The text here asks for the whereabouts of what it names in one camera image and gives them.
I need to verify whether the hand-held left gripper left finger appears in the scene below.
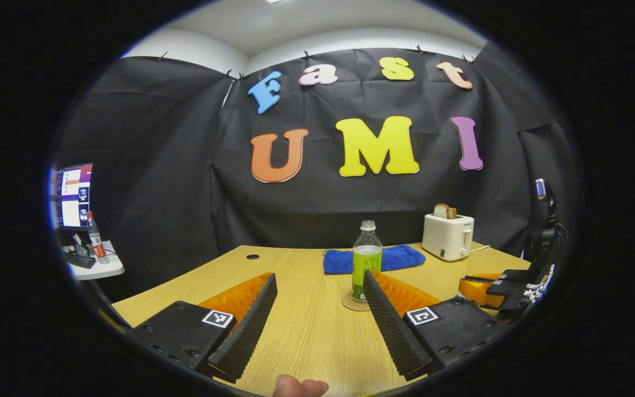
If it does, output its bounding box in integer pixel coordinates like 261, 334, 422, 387
125, 273, 278, 384

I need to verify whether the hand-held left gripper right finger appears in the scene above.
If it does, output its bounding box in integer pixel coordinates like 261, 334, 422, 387
363, 269, 508, 381

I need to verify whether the round cork coaster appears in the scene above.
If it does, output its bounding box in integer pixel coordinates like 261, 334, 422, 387
342, 291, 373, 312

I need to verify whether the green label water bottle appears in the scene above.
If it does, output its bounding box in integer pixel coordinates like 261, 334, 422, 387
351, 221, 383, 303

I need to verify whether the red label bottle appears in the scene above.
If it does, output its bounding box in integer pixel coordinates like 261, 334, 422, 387
87, 212, 110, 265

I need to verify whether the white toaster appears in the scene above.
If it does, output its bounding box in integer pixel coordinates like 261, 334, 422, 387
422, 213, 475, 261

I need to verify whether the blue towel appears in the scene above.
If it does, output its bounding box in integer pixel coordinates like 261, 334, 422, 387
323, 244, 427, 275

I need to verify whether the white side table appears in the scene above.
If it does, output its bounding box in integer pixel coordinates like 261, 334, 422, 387
61, 240, 125, 281

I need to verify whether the black keyboard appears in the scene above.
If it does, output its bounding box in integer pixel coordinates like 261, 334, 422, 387
63, 253, 96, 269

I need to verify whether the computer monitor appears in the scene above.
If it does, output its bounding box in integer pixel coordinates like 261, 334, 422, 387
50, 163, 94, 229

